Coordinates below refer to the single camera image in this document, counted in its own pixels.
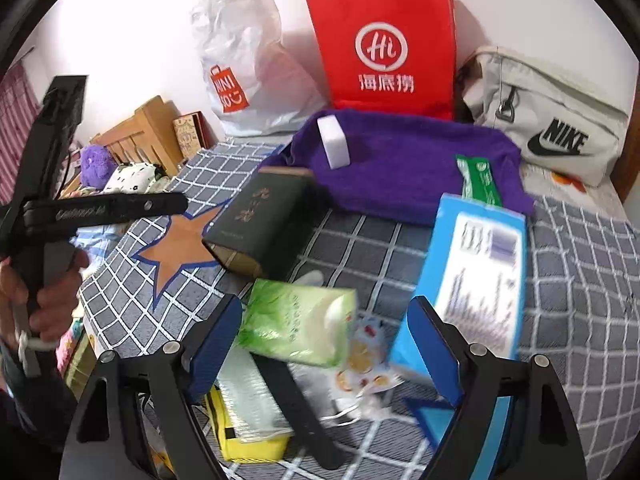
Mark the purple towel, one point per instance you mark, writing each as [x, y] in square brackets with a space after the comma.
[400, 170]

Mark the green packet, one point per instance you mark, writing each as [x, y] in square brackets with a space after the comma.
[477, 180]

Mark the white orange print cloth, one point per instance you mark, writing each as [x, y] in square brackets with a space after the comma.
[570, 182]

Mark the blue cardboard box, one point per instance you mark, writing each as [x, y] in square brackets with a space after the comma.
[480, 270]

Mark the dark green box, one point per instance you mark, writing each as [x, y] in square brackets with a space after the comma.
[260, 215]

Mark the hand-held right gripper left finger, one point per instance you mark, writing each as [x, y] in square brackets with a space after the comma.
[216, 345]

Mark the person's left forearm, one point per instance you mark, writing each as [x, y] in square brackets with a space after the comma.
[22, 410]

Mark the green tissue pack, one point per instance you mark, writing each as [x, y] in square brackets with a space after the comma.
[295, 320]

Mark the white plastic bag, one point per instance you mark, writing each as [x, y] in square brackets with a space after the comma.
[250, 60]

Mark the wooden headboard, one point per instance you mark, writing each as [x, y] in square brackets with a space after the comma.
[145, 135]

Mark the brown patterned box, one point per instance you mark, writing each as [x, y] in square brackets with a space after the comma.
[189, 137]

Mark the colourful printed box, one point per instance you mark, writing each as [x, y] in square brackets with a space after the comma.
[75, 355]

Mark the purple plush toy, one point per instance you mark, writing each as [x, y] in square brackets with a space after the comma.
[97, 165]

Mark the person's left hand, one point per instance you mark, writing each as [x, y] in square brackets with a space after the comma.
[55, 295]

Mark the red paper bag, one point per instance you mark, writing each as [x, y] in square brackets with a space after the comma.
[385, 50]

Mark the light blue cloth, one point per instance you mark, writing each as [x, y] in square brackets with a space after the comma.
[100, 242]

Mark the beige sling bag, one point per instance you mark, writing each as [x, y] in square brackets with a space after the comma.
[555, 115]

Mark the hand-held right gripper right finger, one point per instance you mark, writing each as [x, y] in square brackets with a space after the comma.
[434, 355]

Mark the pink curtain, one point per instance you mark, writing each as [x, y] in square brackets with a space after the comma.
[15, 130]

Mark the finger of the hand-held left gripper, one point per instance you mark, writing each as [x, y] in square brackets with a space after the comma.
[155, 205]

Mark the white spotted pillow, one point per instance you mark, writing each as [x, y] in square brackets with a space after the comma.
[132, 179]

